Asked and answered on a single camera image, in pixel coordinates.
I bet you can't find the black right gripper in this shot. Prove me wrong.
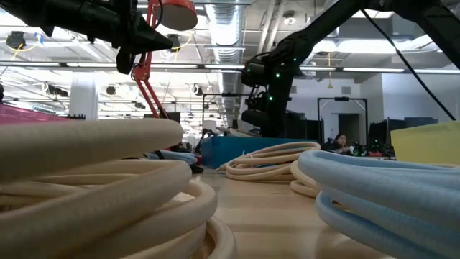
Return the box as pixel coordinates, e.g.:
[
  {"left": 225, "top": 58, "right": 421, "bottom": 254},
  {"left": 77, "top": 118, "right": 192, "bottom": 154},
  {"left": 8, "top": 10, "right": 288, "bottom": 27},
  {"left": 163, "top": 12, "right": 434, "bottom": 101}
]
[{"left": 241, "top": 53, "right": 301, "bottom": 137}]

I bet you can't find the black background rig frame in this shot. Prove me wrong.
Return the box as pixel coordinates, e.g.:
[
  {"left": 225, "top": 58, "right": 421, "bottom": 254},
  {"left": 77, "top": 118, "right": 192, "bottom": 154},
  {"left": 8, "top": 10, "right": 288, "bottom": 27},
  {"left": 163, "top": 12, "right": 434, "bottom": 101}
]
[{"left": 317, "top": 96, "right": 369, "bottom": 145}]

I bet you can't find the light blue cable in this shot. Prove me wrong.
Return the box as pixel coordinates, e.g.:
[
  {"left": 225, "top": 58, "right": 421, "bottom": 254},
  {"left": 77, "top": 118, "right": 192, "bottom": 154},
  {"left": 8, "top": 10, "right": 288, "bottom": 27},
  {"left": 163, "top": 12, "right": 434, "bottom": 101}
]
[
  {"left": 143, "top": 149, "right": 198, "bottom": 167},
  {"left": 297, "top": 149, "right": 460, "bottom": 259}
]

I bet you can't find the silver ventilation duct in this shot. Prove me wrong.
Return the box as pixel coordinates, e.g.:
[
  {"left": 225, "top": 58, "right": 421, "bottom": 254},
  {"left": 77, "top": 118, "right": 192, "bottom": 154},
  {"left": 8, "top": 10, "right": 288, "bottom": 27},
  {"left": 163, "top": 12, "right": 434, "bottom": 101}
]
[{"left": 204, "top": 0, "right": 252, "bottom": 119}]

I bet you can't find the black background monitor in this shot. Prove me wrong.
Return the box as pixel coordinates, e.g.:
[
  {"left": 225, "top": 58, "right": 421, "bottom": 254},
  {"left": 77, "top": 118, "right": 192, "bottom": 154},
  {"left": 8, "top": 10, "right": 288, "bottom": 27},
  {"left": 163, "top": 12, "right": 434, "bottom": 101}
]
[{"left": 369, "top": 120, "right": 391, "bottom": 152}]

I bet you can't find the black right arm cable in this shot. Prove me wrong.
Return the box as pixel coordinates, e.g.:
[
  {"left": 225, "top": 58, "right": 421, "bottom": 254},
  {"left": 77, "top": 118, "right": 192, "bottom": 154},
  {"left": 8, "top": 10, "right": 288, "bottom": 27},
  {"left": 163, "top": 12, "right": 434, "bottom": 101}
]
[{"left": 360, "top": 7, "right": 457, "bottom": 122}]

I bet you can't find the person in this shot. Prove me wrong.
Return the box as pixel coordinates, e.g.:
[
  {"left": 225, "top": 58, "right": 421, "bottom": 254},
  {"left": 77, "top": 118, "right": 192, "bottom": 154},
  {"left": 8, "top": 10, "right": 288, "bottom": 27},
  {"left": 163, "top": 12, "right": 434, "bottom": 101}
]
[{"left": 325, "top": 132, "right": 351, "bottom": 155}]

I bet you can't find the beige cable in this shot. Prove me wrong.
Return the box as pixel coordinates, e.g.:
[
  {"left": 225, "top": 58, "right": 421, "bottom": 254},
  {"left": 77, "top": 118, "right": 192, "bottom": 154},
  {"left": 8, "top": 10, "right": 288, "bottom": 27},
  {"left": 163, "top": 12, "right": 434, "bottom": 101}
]
[
  {"left": 289, "top": 160, "right": 321, "bottom": 199},
  {"left": 217, "top": 141, "right": 322, "bottom": 183},
  {"left": 0, "top": 118, "right": 238, "bottom": 259}
]

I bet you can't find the blue plastic bin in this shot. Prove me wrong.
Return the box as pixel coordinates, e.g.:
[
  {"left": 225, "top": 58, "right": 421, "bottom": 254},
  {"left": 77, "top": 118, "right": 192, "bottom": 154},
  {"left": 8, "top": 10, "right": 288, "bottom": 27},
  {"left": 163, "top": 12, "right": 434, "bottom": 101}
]
[{"left": 200, "top": 135, "right": 319, "bottom": 170}]

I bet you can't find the red desk lamp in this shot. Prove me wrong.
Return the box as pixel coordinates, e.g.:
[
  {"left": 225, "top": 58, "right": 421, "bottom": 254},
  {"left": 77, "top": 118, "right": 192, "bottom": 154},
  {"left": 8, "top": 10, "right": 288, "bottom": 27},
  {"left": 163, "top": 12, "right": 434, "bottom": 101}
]
[{"left": 130, "top": 0, "right": 198, "bottom": 120}]

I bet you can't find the white pillar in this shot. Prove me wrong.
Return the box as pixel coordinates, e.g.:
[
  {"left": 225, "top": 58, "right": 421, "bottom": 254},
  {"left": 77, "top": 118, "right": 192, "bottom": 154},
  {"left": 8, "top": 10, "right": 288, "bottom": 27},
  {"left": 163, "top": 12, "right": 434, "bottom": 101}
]
[{"left": 68, "top": 73, "right": 99, "bottom": 120}]

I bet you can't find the yellow translucent plastic bin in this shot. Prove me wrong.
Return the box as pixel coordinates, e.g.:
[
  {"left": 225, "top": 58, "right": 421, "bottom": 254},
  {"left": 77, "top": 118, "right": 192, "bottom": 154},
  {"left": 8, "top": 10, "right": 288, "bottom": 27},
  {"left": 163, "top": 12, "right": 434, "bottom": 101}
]
[{"left": 390, "top": 120, "right": 460, "bottom": 167}]

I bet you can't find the black cable with red tie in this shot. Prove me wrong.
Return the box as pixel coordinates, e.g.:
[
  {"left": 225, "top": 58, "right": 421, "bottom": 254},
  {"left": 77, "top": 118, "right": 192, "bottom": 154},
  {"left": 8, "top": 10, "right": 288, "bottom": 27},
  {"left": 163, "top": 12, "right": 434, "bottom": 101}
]
[{"left": 189, "top": 153, "right": 204, "bottom": 174}]

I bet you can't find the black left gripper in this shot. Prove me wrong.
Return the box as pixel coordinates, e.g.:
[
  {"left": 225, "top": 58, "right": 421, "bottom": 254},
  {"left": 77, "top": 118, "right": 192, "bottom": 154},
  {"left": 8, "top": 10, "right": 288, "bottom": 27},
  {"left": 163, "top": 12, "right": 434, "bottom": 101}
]
[{"left": 77, "top": 0, "right": 174, "bottom": 55}]

